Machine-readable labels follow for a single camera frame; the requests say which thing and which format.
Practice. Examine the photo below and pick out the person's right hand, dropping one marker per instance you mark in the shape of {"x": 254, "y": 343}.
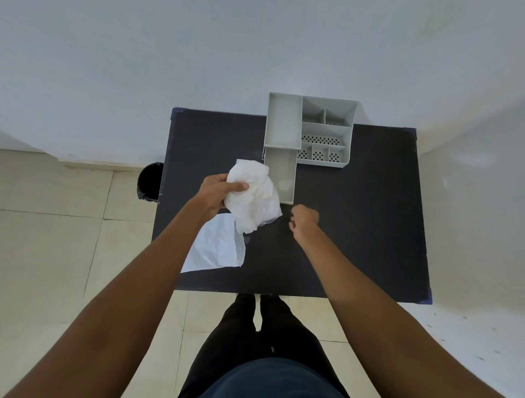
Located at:
{"x": 306, "y": 217}

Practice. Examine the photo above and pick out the person's left hand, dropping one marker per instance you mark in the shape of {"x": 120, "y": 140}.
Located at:
{"x": 212, "y": 193}

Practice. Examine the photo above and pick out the person's right fingers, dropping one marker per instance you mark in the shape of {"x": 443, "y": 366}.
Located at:
{"x": 294, "y": 217}

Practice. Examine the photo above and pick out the person's left thumb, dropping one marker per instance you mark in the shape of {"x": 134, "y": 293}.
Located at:
{"x": 238, "y": 187}

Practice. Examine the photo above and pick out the white cloth wipe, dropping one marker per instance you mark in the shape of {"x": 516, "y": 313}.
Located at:
{"x": 256, "y": 197}

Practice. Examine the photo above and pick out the person's right forearm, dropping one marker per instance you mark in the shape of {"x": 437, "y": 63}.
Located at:
{"x": 381, "y": 324}

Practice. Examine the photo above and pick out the person's left forearm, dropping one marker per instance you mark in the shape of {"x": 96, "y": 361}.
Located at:
{"x": 123, "y": 311}

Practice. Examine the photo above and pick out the grey plastic organizer drawer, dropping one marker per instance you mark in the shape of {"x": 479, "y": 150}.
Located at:
{"x": 283, "y": 176}

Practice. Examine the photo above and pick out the flat white plastic sheet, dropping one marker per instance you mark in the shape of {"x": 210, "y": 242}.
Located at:
{"x": 217, "y": 248}

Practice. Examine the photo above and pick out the black waste bin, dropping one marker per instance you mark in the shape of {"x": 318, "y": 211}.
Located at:
{"x": 148, "y": 184}

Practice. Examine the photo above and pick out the grey plastic compartment organizer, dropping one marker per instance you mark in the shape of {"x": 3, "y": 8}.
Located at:
{"x": 328, "y": 123}

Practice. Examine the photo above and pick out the black trousers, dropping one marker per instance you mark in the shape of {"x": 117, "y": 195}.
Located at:
{"x": 246, "y": 332}

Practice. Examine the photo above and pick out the dark blue shirt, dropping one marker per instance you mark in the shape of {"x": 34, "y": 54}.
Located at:
{"x": 274, "y": 381}

